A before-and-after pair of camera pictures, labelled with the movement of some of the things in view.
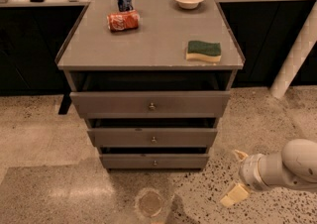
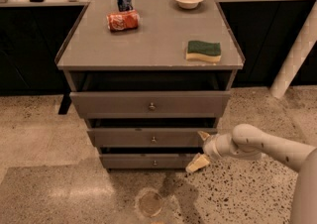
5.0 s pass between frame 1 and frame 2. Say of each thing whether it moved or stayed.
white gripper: moved
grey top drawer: stayed
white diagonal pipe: stayed
